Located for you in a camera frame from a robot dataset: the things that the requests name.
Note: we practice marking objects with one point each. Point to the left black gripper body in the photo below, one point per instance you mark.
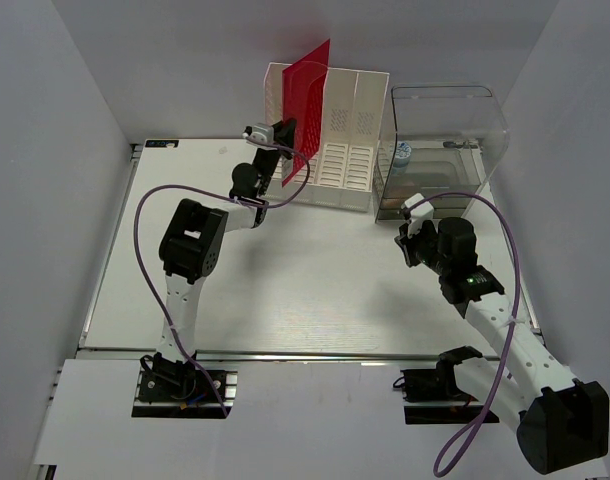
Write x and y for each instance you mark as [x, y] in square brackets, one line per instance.
[268, 165]

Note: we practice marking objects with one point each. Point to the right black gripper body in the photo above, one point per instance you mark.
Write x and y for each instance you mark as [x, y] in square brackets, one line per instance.
[422, 248]

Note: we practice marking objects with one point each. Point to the red notebook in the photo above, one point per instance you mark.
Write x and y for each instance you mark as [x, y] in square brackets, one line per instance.
[303, 85]

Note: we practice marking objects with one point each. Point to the blue lidded jar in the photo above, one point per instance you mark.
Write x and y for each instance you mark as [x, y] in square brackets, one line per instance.
[401, 158]

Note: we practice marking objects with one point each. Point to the clear acrylic storage box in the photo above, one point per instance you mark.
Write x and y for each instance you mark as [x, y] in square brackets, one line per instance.
[458, 135]

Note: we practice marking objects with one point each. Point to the orange correction tape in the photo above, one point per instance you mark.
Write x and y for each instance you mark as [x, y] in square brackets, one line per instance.
[392, 203]

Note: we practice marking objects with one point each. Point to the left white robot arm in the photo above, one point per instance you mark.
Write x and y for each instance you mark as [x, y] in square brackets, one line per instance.
[189, 252]

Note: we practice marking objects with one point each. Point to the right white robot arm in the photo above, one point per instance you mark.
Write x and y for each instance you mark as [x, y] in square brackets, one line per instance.
[559, 421]

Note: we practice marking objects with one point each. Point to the white file organizer rack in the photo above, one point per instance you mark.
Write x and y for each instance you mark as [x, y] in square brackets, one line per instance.
[342, 170]

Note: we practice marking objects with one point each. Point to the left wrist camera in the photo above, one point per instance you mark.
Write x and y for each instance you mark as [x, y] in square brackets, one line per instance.
[259, 134]

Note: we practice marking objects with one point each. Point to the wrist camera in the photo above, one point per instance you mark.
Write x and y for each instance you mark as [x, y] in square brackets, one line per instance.
[259, 134]
[416, 210]

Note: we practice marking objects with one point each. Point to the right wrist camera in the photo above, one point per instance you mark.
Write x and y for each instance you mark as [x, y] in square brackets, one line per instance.
[416, 210]

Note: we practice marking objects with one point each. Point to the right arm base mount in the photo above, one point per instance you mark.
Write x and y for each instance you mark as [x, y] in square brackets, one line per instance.
[431, 396]

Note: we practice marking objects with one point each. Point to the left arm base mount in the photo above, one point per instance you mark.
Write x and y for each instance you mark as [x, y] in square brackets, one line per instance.
[177, 390]

